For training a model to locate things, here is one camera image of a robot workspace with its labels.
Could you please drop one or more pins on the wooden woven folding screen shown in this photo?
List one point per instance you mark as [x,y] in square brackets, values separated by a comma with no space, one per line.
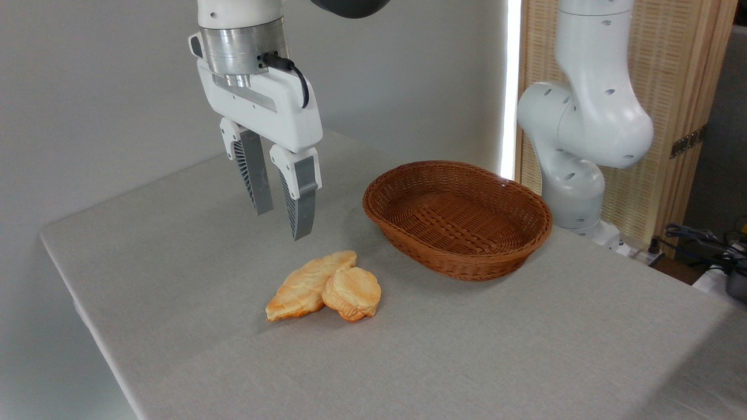
[671,70]

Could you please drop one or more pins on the long golden bread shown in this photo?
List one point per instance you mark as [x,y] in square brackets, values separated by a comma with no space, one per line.
[297,291]

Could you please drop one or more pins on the brown woven wicker basket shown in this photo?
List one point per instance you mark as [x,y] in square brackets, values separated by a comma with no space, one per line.
[455,259]

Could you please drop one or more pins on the grey tablecloth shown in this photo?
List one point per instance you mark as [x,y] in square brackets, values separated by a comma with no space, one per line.
[467,350]

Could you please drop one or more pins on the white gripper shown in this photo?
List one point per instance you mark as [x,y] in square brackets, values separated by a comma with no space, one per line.
[274,114]

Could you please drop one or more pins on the round golden bread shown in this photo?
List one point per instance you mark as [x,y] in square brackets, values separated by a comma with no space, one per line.
[353,291]

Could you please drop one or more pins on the dark metal screen hinge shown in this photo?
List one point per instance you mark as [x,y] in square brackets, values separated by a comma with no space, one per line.
[688,142]

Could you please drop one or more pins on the black power plug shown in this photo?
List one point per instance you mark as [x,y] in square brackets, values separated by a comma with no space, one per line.
[654,246]

